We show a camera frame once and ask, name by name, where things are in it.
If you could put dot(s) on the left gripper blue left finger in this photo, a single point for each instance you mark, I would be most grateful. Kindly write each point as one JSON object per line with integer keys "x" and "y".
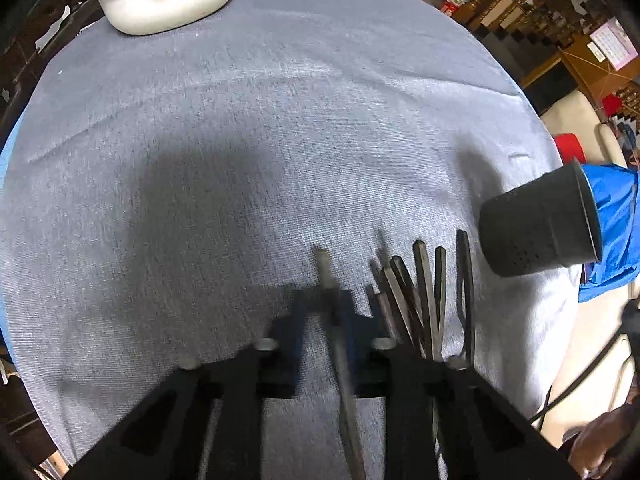
{"x": 283, "y": 363}

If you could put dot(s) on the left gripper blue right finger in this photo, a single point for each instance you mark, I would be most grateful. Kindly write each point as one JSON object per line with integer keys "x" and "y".
{"x": 367, "y": 370}

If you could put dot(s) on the dark metal chopstick two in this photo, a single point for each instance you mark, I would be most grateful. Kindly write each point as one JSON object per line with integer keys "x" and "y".
{"x": 385, "y": 300}

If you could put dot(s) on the dark metal chopstick three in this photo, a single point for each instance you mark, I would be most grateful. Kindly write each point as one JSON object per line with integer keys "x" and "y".
{"x": 408, "y": 304}

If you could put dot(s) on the dark metal chopstick four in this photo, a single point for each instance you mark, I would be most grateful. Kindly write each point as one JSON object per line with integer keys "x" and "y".
{"x": 427, "y": 299}

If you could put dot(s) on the dark metal chopstick six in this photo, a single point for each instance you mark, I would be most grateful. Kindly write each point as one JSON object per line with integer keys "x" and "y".
{"x": 467, "y": 294}

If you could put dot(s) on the dark metal chopstick five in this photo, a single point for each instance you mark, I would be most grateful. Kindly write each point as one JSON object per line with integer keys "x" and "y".
{"x": 440, "y": 296}

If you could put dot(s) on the dark metal chopstick one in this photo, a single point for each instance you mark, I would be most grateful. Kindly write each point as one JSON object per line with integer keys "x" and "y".
{"x": 347, "y": 415}

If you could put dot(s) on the grey metal utensil holder cup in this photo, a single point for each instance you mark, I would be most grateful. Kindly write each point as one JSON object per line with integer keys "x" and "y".
{"x": 546, "y": 224}

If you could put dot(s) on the grey round tablecloth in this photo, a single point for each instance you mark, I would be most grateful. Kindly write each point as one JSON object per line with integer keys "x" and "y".
{"x": 165, "y": 194}

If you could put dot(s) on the blue cloth on chair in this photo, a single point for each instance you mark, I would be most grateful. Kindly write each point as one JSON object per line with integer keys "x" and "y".
{"x": 616, "y": 192}

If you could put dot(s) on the cream sofa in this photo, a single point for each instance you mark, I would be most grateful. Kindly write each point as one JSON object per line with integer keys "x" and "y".
{"x": 574, "y": 114}

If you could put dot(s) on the dark carved wooden sideboard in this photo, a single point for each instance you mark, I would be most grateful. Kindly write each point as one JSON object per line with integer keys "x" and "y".
{"x": 32, "y": 33}

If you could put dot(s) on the wall calendar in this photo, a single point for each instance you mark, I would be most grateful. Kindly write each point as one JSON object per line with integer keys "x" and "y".
{"x": 616, "y": 46}

